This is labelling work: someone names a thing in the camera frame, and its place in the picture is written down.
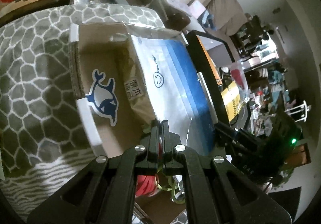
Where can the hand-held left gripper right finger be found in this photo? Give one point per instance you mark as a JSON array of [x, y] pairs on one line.
[[165, 136]]

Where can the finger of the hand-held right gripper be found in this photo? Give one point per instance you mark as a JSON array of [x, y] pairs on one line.
[[238, 148], [233, 132]]

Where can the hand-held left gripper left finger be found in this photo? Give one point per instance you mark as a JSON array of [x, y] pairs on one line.
[[156, 136]]

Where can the blue and white plastic bag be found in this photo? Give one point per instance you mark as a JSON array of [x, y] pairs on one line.
[[175, 93]]

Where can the white-edged cardboard box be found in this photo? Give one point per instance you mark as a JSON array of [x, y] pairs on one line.
[[105, 58]]

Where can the yellow manual booklet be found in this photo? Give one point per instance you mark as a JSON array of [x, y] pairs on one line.
[[232, 103]]

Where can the gold paper bag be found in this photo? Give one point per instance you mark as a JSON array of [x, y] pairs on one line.
[[140, 103]]

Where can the black storage box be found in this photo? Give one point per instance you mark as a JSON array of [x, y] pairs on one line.
[[215, 93]]

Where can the red-labelled clear plastic bag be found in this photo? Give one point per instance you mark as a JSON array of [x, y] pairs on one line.
[[238, 75]]

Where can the cluttered shelf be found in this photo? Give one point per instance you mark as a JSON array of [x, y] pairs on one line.
[[258, 38]]

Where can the dark brown object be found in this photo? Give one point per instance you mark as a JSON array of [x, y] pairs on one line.
[[178, 21]]

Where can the blue cloth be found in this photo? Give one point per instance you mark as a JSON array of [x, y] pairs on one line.
[[208, 19]]

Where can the pink box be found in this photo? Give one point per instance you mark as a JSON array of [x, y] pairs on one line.
[[196, 8]]

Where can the giraffe pattern blanket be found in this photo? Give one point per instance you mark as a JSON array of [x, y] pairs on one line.
[[37, 75]]

